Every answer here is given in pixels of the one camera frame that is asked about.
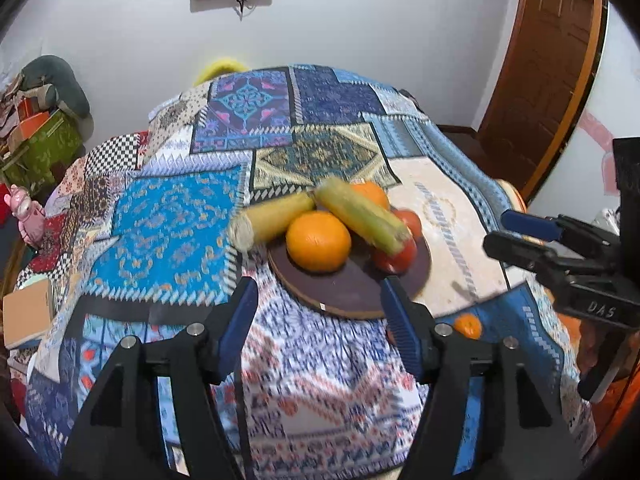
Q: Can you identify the yellow corn cob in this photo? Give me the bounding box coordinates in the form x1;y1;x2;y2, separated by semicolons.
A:
314;176;412;255
230;192;317;251

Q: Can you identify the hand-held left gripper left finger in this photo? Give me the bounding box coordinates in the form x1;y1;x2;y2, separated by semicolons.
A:
59;275;260;480

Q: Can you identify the orange with small sticker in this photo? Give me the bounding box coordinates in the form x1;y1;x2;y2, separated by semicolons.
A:
286;211;352;274

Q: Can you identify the grey plush pillow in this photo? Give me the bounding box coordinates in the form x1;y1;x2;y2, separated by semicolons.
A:
22;55;93;121

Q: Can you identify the pile of clutter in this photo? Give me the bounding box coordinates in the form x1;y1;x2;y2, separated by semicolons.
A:
0;72;56;161

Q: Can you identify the dark brown round plate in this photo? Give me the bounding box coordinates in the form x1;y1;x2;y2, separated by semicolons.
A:
266;205;432;320

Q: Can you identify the checkered patchwork sheet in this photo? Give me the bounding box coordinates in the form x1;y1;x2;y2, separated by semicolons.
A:
10;132;151;321

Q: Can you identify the orange cardboard box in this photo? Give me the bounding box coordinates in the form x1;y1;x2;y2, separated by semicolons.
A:
10;112;51;143

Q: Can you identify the blue patchwork blanket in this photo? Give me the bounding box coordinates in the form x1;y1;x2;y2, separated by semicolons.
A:
27;64;598;480

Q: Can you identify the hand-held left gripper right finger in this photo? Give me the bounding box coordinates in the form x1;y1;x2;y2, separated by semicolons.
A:
380;275;586;480

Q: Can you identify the tan box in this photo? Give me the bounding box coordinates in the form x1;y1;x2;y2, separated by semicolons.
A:
2;280;55;351

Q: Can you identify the brown wooden door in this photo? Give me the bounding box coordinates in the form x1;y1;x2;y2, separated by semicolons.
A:
477;0;608;206

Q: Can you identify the pink toy figure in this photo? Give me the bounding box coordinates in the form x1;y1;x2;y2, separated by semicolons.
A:
4;185;48;248

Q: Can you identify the red tomato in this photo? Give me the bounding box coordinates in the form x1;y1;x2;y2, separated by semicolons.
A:
392;208;423;241
372;237;418;275

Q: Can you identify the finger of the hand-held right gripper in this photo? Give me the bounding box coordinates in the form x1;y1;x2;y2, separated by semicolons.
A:
500;209;621;256
482;230;601;291

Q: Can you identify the small tangerine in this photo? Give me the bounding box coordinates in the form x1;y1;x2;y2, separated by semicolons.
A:
453;313;483;340

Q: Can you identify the plain orange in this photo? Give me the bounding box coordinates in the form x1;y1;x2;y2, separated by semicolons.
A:
350;181;391;212

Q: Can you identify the yellow round object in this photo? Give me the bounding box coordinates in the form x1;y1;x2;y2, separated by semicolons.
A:
192;57;251;86

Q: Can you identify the green fabric storage box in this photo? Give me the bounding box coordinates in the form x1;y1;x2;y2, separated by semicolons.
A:
0;110;83;196

